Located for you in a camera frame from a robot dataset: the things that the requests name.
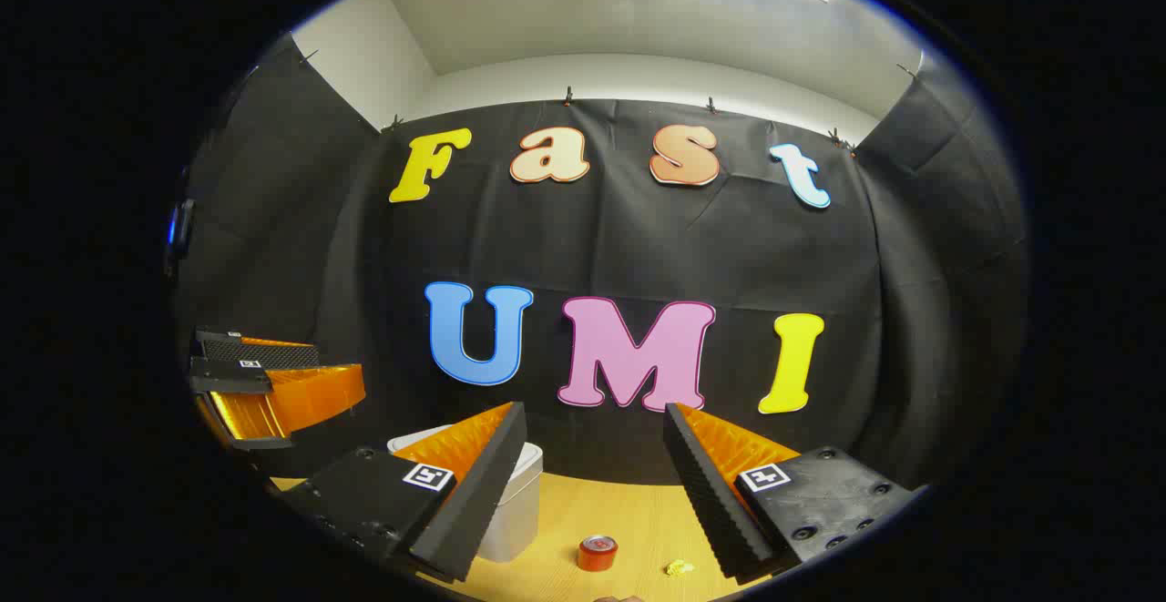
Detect white desktop garbage bin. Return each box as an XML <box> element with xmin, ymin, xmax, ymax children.
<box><xmin>387</xmin><ymin>423</ymin><xmax>546</xmax><ymax>565</ymax></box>

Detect wooden desktop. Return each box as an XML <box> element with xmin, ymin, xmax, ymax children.
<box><xmin>269</xmin><ymin>469</ymin><xmax>804</xmax><ymax>602</ymax></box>

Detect black backdrop cloth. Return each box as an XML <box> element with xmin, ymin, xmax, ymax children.
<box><xmin>171</xmin><ymin>33</ymin><xmax>1032</xmax><ymax>495</ymax></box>

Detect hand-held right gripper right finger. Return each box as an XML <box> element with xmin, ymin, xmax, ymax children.
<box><xmin>662</xmin><ymin>402</ymin><xmax>921</xmax><ymax>586</ymax></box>

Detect red pop can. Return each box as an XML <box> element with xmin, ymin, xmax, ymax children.
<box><xmin>578</xmin><ymin>535</ymin><xmax>620</xmax><ymax>574</ymax></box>

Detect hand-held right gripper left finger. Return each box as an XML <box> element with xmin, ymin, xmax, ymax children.
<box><xmin>273</xmin><ymin>402</ymin><xmax>529</xmax><ymax>584</ymax></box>

